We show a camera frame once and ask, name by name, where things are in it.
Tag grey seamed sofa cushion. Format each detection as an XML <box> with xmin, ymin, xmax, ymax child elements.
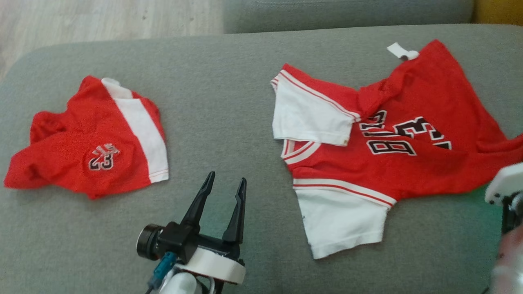
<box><xmin>223</xmin><ymin>0</ymin><xmax>475</xmax><ymax>34</ymax></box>

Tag grey fabric sofa seat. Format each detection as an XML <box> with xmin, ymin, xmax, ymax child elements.
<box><xmin>0</xmin><ymin>24</ymin><xmax>523</xmax><ymax>294</ymax></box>

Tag red white basketball shorts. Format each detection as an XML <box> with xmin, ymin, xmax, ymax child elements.
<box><xmin>4</xmin><ymin>76</ymin><xmax>169</xmax><ymax>200</ymax></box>

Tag yellow upholstered chair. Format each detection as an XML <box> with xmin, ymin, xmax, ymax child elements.
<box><xmin>474</xmin><ymin>0</ymin><xmax>523</xmax><ymax>26</ymax></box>

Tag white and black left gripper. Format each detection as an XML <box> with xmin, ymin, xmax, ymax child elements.
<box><xmin>174</xmin><ymin>171</ymin><xmax>247</xmax><ymax>285</ymax></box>

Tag red white basketball jersey shirt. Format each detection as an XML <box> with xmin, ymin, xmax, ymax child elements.
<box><xmin>270</xmin><ymin>40</ymin><xmax>523</xmax><ymax>260</ymax></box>

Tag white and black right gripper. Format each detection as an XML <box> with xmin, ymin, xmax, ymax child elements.
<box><xmin>485</xmin><ymin>163</ymin><xmax>523</xmax><ymax>205</ymax></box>

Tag black cable with teal plug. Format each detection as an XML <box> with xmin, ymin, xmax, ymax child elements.
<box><xmin>145</xmin><ymin>252</ymin><xmax>180</xmax><ymax>294</ymax></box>

